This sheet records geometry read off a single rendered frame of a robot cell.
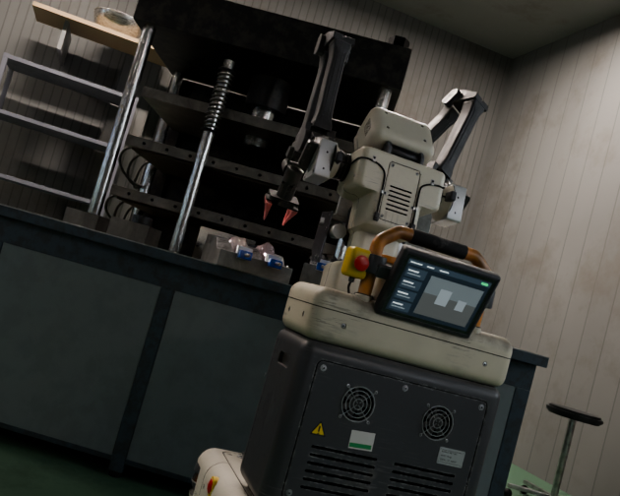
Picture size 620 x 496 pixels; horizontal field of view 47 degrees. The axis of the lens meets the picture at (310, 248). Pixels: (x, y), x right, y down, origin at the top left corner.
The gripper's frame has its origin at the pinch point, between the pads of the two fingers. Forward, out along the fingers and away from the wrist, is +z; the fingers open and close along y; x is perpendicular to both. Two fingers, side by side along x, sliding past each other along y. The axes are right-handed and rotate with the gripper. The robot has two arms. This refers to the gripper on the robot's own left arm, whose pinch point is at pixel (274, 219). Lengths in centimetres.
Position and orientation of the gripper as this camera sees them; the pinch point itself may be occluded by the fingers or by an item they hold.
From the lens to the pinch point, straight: 240.1
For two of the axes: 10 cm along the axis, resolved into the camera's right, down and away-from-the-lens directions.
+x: 1.5, 4.5, -8.8
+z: -3.8, 8.5, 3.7
